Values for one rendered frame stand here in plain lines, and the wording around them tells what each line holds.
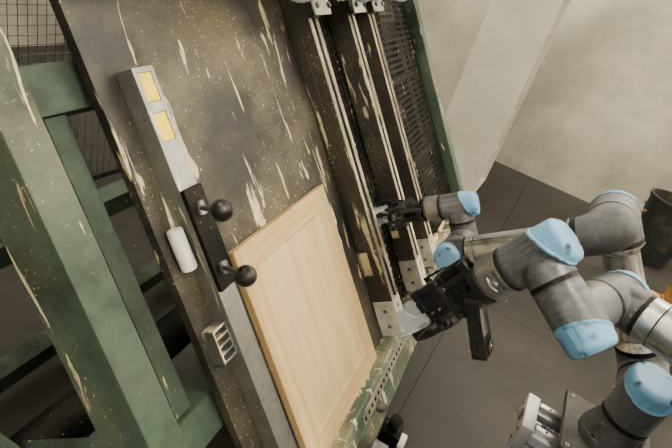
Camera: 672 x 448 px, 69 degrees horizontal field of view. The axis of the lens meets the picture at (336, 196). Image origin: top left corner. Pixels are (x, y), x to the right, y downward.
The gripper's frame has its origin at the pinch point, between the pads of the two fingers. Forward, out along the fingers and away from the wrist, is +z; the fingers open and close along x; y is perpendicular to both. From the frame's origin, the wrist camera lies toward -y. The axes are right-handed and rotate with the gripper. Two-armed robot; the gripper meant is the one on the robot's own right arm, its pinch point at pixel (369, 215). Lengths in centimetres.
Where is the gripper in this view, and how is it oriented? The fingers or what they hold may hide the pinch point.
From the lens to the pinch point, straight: 161.0
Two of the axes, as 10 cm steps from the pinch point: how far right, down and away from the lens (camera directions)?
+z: -8.7, 1.6, 4.6
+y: -3.9, 3.4, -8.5
